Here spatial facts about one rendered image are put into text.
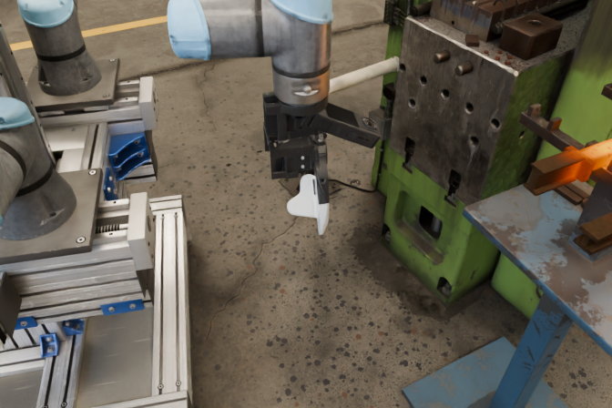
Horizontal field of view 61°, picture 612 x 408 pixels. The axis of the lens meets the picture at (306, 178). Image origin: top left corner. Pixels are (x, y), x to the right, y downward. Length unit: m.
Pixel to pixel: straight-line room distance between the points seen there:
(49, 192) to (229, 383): 0.92
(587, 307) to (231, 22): 0.77
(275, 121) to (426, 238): 1.22
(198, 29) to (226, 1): 0.05
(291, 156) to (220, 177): 1.64
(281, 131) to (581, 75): 0.92
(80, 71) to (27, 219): 0.52
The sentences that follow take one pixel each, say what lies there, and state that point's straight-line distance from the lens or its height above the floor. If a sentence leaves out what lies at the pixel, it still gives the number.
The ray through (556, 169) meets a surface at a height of 1.03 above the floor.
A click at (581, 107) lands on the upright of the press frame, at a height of 0.79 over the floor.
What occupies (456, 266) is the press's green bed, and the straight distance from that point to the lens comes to 1.75.
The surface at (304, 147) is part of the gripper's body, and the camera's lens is 0.71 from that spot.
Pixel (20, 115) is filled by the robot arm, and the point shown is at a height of 1.04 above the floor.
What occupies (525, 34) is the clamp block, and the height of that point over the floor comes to 0.98.
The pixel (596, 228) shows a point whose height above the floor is 1.02.
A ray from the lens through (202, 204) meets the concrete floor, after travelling 2.23.
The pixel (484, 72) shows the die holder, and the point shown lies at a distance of 1.36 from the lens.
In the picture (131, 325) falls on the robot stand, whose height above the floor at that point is 0.21.
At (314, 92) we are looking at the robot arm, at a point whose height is 1.16.
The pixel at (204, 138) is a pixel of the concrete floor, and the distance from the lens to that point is 2.59.
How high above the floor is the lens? 1.50
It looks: 40 degrees down
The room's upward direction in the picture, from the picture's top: straight up
